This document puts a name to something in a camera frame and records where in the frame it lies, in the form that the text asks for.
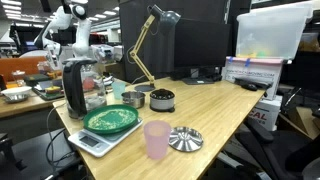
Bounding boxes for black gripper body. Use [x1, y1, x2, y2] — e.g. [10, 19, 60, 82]
[47, 49, 63, 70]

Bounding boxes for red beans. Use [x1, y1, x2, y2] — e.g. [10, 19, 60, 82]
[151, 89, 174, 99]

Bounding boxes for teal plastic cup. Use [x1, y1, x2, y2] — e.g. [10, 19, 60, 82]
[111, 81, 127, 101]

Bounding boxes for pink plastic cup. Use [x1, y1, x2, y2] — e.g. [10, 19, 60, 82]
[143, 120, 172, 160]

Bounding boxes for yellow green sponge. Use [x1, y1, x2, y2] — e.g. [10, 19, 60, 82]
[44, 85, 63, 95]

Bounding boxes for black tray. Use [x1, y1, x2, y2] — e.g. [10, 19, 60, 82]
[31, 78, 66, 101]

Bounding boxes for orange partition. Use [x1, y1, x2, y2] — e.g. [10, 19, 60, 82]
[0, 55, 48, 83]

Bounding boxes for glass jar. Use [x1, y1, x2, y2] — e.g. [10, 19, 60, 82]
[11, 69, 27, 87]

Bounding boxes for white bowl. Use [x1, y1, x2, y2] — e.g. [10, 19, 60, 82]
[0, 85, 33, 100]

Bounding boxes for shallow steel dish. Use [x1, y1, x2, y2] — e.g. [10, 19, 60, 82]
[3, 94, 30, 104]

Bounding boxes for yellow grains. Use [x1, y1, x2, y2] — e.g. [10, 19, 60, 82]
[87, 109, 135, 131]

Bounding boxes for green round plate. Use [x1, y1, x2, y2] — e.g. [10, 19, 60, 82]
[83, 104, 140, 135]

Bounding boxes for black curtain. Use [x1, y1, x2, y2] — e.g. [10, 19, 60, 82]
[119, 0, 232, 84]

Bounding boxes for small steel pot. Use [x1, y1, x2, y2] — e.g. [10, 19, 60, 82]
[120, 91, 147, 110]

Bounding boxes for black cart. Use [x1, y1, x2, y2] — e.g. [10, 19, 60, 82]
[0, 128, 83, 180]

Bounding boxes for black computer monitor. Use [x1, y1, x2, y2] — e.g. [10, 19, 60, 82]
[173, 18, 232, 85]

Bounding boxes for black computer mouse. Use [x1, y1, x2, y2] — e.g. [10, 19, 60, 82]
[240, 82, 259, 92]

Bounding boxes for white drawer organizer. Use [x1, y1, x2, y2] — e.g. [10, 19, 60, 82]
[221, 56, 284, 101]

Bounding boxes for long black device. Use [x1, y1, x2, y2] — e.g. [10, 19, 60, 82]
[233, 77, 273, 90]

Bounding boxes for clear plastic storage bin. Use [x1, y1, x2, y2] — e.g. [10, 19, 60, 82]
[235, 1, 314, 61]

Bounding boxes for white box with red letters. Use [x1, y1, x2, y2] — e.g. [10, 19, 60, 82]
[248, 94, 284, 132]

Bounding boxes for black office chair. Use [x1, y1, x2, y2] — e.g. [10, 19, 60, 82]
[216, 116, 320, 180]

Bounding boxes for glass kettle with black handle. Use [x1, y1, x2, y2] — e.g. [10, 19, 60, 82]
[62, 58, 108, 120]

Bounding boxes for black cable bundle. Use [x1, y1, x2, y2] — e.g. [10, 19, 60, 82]
[45, 102, 79, 169]

